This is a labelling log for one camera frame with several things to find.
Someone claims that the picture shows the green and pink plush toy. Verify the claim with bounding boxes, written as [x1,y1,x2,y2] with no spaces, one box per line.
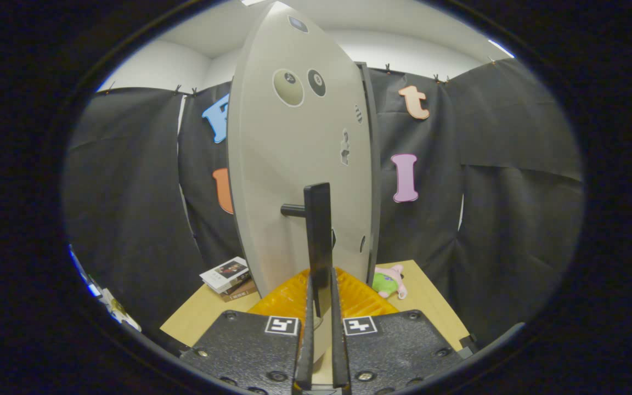
[372,264,408,300]

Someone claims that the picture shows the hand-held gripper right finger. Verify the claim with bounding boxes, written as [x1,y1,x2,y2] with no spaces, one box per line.
[330,268,465,393]

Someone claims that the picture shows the grey shoe cabinet door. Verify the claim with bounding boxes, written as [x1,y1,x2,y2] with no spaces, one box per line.
[226,1,376,385]

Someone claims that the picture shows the blue printed box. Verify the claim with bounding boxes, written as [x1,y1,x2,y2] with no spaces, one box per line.
[69,247,100,297]

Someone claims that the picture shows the white device with dark knobs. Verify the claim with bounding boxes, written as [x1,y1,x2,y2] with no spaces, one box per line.
[99,288,142,332]

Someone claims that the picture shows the white book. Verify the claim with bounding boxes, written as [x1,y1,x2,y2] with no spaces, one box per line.
[200,256,251,294]

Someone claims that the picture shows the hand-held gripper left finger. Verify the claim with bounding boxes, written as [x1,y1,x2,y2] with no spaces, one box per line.
[180,268,317,395]

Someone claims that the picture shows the black backdrop cloth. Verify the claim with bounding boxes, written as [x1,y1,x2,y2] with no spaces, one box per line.
[63,58,585,346]

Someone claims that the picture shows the brown book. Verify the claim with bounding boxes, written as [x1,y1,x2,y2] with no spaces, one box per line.
[220,279,258,302]

